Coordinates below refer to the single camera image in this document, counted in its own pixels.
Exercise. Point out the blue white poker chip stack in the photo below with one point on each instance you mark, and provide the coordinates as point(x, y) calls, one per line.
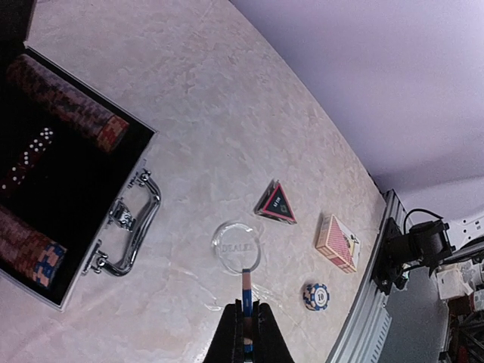
point(247, 307)

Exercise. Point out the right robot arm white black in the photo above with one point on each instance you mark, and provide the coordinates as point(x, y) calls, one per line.
point(426, 240)

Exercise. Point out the red playing card deck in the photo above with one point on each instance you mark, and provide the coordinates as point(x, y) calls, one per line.
point(338, 244)

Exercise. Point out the black pink triangular button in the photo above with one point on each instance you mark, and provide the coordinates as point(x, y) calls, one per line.
point(274, 205)

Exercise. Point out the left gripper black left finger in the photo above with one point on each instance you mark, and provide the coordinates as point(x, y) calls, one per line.
point(227, 345)

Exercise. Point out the aluminium front rail frame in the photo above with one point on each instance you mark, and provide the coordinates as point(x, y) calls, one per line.
point(366, 328)

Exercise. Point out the aluminium poker chip case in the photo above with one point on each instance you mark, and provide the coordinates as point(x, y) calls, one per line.
point(97, 205)

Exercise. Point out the chip row in case back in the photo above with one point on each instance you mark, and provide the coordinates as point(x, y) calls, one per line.
point(59, 98)

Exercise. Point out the black dice row in case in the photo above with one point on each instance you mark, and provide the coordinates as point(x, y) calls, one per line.
point(25, 160)

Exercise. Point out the clear round dealer button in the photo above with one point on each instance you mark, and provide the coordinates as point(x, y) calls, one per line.
point(237, 247)

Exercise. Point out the chip row in case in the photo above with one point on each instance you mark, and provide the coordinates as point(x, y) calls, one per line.
point(28, 251)
point(59, 98)

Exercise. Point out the chip row in case front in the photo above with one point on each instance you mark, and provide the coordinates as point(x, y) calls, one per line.
point(28, 251)

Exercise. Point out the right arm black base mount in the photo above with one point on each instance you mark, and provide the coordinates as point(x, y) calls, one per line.
point(391, 255)

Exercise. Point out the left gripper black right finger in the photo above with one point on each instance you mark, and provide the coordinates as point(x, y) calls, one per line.
point(268, 342)

